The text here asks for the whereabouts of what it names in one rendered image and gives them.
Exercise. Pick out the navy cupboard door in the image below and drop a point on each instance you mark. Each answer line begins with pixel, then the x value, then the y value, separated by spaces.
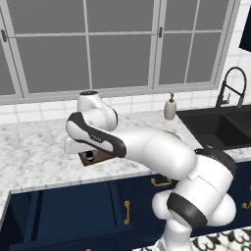
pixel 78 209

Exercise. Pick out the brown wooden cutting board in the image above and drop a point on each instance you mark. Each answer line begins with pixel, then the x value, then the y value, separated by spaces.
pixel 100 159

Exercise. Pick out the dark wall cupboard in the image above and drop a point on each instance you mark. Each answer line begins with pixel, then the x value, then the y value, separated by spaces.
pixel 245 26

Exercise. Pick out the beige soap dispenser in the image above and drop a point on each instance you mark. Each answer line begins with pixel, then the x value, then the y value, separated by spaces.
pixel 170 109

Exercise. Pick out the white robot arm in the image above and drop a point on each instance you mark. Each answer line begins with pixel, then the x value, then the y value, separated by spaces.
pixel 163 153

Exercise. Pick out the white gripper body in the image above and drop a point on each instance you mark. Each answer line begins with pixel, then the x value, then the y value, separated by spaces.
pixel 71 147

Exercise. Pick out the black sink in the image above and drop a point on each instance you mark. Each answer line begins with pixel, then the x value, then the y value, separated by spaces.
pixel 215 129

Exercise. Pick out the black tap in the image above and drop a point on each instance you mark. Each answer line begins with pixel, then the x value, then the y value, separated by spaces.
pixel 228 88

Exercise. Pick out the navy drawer front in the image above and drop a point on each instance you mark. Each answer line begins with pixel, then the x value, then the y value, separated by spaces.
pixel 137 184

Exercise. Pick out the grey framed window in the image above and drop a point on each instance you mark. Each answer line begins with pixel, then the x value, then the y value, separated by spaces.
pixel 117 45

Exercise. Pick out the navy corner cupboard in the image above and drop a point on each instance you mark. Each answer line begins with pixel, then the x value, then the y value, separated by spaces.
pixel 18 222

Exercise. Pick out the navy cupboard under sink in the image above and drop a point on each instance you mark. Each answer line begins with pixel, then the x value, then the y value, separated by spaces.
pixel 243 183

